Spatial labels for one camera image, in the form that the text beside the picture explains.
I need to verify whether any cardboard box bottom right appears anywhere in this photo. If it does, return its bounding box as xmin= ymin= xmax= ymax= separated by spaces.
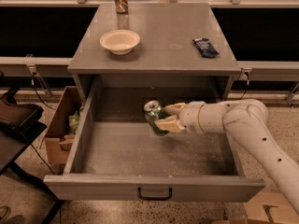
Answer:
xmin=211 ymin=191 xmax=299 ymax=224

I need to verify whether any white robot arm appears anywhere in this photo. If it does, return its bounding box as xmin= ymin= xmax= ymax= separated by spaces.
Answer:
xmin=154 ymin=99 xmax=299 ymax=212

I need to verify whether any open cardboard box left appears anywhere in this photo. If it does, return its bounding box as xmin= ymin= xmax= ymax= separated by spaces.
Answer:
xmin=45 ymin=86 xmax=81 ymax=164

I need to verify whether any black drawer handle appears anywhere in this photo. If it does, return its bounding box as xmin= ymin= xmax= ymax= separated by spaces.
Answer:
xmin=137 ymin=188 xmax=173 ymax=201

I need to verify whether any blue snack bag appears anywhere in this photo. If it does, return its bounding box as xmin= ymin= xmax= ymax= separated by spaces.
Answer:
xmin=193 ymin=38 xmax=219 ymax=58

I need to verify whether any black cable left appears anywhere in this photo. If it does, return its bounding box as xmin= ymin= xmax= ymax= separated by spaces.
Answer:
xmin=30 ymin=71 xmax=57 ymax=111

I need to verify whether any green soda can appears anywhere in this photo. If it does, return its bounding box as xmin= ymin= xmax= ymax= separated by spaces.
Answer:
xmin=143 ymin=100 xmax=168 ymax=136

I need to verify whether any black cable right wall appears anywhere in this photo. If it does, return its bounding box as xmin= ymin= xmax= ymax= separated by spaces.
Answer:
xmin=239 ymin=72 xmax=251 ymax=101

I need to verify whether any black chair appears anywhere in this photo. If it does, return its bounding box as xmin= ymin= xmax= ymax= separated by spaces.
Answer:
xmin=0 ymin=84 xmax=64 ymax=224

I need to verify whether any green bag in box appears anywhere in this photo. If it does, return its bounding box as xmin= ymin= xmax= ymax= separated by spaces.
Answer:
xmin=68 ymin=111 xmax=80 ymax=133

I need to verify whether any open grey top drawer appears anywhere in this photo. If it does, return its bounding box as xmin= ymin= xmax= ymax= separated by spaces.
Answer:
xmin=44 ymin=75 xmax=264 ymax=203

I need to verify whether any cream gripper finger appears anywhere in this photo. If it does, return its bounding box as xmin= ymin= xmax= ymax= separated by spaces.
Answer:
xmin=155 ymin=115 xmax=185 ymax=133
xmin=164 ymin=103 xmax=186 ymax=116

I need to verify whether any white paper bowl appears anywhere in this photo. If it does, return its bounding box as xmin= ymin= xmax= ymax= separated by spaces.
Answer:
xmin=100 ymin=30 xmax=140 ymax=55

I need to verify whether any grey cabinet with top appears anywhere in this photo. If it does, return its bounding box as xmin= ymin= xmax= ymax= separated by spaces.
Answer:
xmin=66 ymin=2 xmax=242 ymax=105

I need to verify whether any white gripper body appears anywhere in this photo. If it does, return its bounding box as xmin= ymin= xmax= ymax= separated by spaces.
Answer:
xmin=178 ymin=102 xmax=205 ymax=134

